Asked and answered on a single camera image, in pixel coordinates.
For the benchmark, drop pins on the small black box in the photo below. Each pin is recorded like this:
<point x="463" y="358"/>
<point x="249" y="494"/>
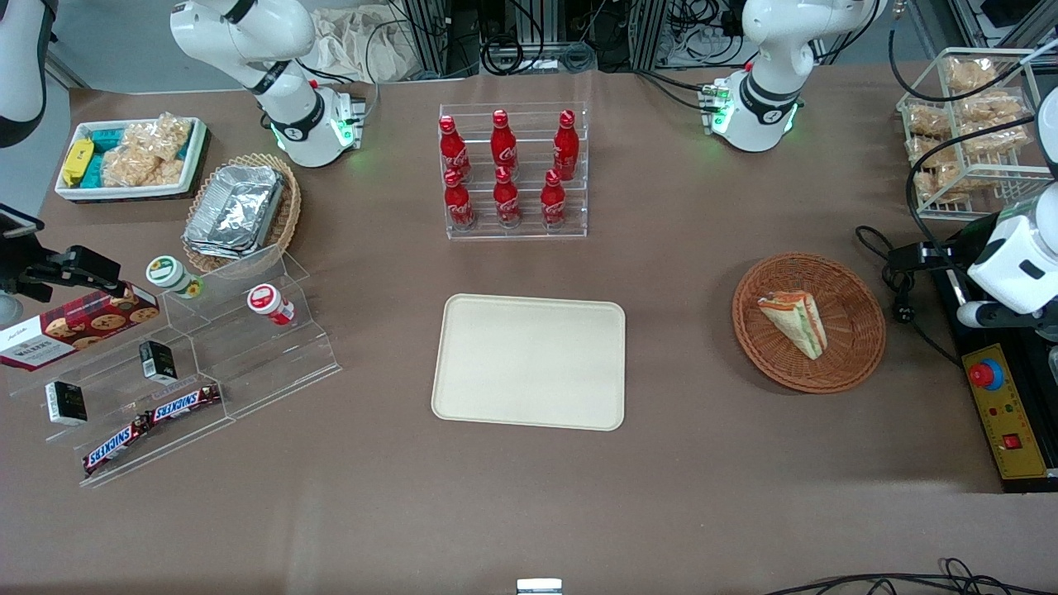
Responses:
<point x="157" y="361"/>
<point x="66" y="402"/>

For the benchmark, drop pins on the aluminium frame post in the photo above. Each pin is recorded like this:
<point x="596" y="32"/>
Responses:
<point x="430" y="33"/>
<point x="651" y="29"/>

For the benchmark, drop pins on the red rocker switch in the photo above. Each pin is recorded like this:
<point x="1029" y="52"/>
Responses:
<point x="1012" y="441"/>

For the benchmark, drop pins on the brown round wicker basket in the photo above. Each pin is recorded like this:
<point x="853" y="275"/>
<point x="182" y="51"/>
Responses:
<point x="851" y="330"/>

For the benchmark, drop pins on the red cola bottle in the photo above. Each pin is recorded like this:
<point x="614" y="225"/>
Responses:
<point x="453" y="149"/>
<point x="553" y="202"/>
<point x="459" y="207"/>
<point x="507" y="202"/>
<point x="565" y="149"/>
<point x="503" y="145"/>

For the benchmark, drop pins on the red lid white cup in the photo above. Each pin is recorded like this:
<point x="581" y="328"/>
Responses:
<point x="264" y="299"/>

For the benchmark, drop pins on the triangle sandwich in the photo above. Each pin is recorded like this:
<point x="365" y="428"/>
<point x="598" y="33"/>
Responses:
<point x="798" y="326"/>

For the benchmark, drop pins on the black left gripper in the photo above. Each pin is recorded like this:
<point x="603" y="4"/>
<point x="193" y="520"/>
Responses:
<point x="943" y="253"/>

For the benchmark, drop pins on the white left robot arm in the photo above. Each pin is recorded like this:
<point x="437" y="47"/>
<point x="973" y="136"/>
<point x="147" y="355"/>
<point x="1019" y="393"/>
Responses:
<point x="764" y="99"/>

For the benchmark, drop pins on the light oval wicker basket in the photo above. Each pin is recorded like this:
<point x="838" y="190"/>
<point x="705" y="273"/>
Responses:
<point x="285" y="215"/>

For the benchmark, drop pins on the beige crumpled cloth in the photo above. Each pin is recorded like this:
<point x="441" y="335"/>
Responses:
<point x="355" y="45"/>

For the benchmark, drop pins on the red tartan cookie box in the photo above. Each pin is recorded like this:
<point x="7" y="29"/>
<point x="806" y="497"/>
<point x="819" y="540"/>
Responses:
<point x="74" y="326"/>

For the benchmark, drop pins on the beige rectangular tray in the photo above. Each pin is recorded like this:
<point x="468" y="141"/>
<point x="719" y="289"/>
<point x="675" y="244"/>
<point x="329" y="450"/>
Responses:
<point x="529" y="364"/>

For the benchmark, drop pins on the clear acrylic bottle rack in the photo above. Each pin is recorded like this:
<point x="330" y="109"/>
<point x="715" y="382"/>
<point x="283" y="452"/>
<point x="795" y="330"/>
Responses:
<point x="529" y="124"/>

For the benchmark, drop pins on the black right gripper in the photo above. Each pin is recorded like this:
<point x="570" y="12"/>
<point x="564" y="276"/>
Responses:
<point x="33" y="274"/>

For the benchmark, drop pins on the green lid white cup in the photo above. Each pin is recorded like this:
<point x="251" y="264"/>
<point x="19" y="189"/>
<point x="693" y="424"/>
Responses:
<point x="165" y="271"/>

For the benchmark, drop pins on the white rectangular plastic bin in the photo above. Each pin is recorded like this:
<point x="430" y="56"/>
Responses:
<point x="124" y="192"/>

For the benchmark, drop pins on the red emergency stop button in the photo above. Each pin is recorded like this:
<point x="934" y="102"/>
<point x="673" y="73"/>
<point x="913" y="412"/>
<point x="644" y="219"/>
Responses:
<point x="982" y="374"/>

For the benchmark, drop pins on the black table appliance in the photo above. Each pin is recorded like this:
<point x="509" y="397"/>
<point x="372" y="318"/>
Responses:
<point x="1025" y="486"/>

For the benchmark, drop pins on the brown snickers bar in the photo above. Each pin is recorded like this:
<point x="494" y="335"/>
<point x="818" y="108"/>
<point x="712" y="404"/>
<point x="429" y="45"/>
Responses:
<point x="186" y="402"/>
<point x="116" y="445"/>

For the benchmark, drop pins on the teal snack pack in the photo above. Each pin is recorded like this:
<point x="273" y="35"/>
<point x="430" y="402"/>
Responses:
<point x="94" y="172"/>
<point x="106" y="139"/>

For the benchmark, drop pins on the bagged fried snack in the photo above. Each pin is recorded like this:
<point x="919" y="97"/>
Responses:
<point x="992" y="106"/>
<point x="938" y="180"/>
<point x="971" y="74"/>
<point x="927" y="121"/>
<point x="930" y="150"/>
<point x="996" y="136"/>

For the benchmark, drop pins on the stacked aluminium foil containers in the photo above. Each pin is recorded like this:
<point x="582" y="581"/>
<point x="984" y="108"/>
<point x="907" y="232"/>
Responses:
<point x="235" y="211"/>

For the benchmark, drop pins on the yellow control panel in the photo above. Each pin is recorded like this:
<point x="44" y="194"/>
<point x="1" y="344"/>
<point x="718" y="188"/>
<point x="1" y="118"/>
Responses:
<point x="1004" y="413"/>

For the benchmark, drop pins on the clear acrylic step display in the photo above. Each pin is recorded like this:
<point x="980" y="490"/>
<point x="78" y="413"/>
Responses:
<point x="248" y="364"/>

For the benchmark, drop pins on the clear bag of rice crackers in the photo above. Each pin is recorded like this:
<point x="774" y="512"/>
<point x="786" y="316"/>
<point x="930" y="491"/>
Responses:
<point x="161" y="136"/>
<point x="136" y="169"/>

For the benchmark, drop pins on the yellow snack pack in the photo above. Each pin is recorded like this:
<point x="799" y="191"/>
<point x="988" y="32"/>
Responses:
<point x="77" y="161"/>

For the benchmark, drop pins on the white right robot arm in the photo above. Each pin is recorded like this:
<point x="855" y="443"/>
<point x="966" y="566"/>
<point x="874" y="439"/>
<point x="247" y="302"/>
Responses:
<point x="289" y="124"/>

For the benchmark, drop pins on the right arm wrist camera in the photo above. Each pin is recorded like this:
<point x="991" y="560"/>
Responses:
<point x="18" y="221"/>

